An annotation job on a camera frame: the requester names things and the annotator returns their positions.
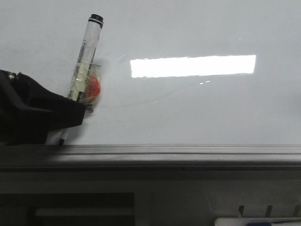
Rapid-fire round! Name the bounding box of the white whiteboard with aluminium frame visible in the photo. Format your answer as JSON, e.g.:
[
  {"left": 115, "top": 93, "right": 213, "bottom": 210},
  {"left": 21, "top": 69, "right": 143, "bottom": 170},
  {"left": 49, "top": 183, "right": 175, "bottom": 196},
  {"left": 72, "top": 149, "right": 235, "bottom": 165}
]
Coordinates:
[{"left": 0, "top": 0, "right": 301, "bottom": 171}]

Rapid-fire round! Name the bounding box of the white black whiteboard marker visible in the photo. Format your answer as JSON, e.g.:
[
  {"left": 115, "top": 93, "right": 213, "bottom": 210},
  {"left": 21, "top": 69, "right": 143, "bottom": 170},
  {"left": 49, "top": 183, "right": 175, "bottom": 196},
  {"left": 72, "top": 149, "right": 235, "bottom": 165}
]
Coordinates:
[{"left": 58, "top": 14, "right": 104, "bottom": 145}]

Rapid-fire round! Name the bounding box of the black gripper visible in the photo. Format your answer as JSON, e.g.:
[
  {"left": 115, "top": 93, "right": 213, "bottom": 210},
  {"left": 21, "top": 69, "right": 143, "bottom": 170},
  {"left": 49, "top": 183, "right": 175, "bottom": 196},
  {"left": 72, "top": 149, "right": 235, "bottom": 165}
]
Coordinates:
[{"left": 0, "top": 71, "right": 86, "bottom": 145}]

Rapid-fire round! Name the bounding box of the red magnet taped to marker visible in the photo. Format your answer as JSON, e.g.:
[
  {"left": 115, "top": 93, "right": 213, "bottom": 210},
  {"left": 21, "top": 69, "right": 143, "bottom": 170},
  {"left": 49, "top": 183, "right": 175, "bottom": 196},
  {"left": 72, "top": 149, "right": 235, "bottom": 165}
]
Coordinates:
[{"left": 76, "top": 64, "right": 102, "bottom": 113}]

